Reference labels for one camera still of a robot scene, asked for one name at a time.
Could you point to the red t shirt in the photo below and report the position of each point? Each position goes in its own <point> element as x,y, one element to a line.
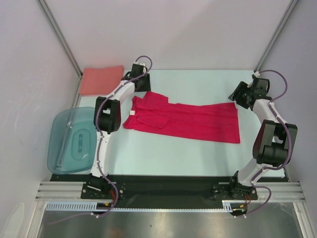
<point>155,114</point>

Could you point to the folded salmon pink t shirt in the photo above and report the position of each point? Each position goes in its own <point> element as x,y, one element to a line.
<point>100,81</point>

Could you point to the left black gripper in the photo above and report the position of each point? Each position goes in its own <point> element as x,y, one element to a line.
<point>147,86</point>

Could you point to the white slotted cable duct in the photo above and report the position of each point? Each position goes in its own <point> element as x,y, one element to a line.
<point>222,207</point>

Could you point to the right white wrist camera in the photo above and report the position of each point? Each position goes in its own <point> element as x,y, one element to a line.
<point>256,74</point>

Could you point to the teal transparent plastic bin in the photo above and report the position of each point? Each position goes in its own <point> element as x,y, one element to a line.
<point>72,142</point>

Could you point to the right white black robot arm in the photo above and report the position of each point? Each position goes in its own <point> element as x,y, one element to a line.
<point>273,146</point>

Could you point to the left aluminium frame post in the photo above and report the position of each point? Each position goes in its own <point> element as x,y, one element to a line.
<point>44,7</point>

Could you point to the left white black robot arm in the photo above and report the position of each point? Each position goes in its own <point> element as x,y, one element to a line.
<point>107,119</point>

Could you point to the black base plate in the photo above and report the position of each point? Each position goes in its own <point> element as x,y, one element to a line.
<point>164,191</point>

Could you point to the aluminium frame post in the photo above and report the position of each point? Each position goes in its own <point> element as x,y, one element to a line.
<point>44,7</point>
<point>277,33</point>

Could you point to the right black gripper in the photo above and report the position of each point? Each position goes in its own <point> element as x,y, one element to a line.
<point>241,88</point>

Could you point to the right aluminium frame post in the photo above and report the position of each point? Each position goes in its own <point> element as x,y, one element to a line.
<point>277,33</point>

